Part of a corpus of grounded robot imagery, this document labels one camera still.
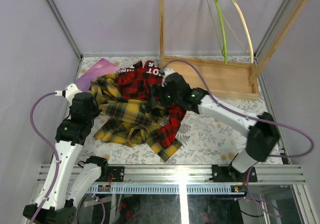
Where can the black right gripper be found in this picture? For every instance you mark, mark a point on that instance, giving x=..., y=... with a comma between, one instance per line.
x=155, y=90

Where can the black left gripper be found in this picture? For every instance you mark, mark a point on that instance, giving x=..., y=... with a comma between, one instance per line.
x=85, y=112

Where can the red black plaid shirt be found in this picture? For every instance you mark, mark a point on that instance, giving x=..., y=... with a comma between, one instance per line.
x=134, y=83

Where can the yellow plaid shirt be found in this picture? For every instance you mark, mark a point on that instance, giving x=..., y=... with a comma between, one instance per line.
x=132, y=122

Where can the green clothes hanger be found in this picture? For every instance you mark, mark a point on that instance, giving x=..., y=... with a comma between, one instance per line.
x=221, y=38

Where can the cream clothes hanger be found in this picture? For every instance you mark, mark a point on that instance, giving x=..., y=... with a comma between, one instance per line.
x=249, y=50

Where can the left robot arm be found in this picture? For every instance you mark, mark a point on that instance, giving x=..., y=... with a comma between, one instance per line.
x=58, y=201

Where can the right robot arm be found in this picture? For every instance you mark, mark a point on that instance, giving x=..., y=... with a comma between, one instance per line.
x=261, y=134

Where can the purple folded cloth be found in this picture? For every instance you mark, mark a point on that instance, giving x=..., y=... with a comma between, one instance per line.
x=87, y=75

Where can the wooden clothes rack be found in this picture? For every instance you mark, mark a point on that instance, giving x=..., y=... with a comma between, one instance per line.
x=228, y=79

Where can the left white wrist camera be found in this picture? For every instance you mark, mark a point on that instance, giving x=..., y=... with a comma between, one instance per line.
x=69, y=92

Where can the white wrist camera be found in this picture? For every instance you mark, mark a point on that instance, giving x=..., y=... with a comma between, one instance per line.
x=165, y=73
x=69, y=92

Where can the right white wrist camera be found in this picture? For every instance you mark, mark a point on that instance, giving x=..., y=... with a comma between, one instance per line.
x=165, y=73

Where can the aluminium mounting rail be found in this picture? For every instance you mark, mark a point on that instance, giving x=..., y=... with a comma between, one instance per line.
x=167, y=179

